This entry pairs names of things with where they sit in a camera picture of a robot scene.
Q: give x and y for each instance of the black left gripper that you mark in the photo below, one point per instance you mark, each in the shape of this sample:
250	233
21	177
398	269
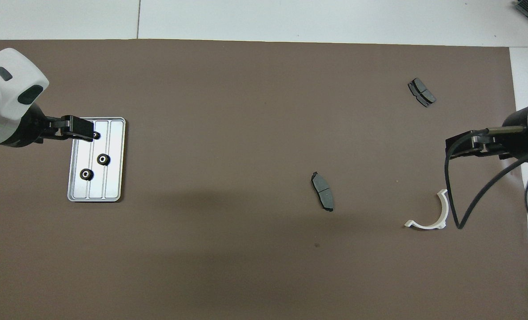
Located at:
55	122

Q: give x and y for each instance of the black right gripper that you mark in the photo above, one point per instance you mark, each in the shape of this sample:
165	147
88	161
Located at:
490	144

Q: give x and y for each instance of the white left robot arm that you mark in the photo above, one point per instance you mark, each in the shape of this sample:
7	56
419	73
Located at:
6	80

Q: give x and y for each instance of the silver metal tray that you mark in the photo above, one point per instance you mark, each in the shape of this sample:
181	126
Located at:
113	178

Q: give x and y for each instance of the stacked grey brake pads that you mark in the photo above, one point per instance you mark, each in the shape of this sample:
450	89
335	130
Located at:
422	92

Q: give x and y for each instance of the single grey brake pad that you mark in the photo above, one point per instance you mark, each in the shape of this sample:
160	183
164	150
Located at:
322	189

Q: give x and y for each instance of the brown table mat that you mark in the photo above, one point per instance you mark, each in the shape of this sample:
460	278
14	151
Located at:
246	111

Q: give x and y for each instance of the white curved plastic bracket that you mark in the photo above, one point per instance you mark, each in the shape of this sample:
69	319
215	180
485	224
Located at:
426	226

